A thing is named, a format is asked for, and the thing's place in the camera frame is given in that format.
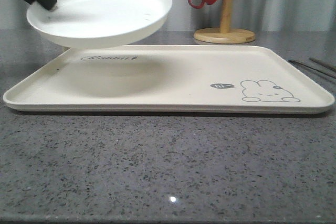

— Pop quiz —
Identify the white round plate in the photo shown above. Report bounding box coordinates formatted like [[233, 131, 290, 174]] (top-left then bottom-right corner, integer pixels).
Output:
[[26, 0, 172, 49]]

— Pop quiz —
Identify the silver metal spoon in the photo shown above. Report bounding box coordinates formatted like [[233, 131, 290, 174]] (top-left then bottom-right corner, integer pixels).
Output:
[[288, 60, 335, 79]]

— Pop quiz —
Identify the silver metal chopstick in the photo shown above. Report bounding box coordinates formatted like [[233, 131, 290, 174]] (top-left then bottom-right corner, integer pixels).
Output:
[[309, 57, 336, 72]]

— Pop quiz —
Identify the cream rabbit serving tray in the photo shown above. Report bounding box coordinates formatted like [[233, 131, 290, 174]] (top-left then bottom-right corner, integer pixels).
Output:
[[3, 45, 335, 114]]

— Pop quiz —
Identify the wooden mug tree stand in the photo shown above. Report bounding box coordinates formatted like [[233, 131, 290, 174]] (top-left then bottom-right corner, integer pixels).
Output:
[[194, 0, 256, 44]]

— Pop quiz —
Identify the grey curtain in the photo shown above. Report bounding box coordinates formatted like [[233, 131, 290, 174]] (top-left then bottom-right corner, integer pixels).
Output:
[[0, 0, 336, 32]]

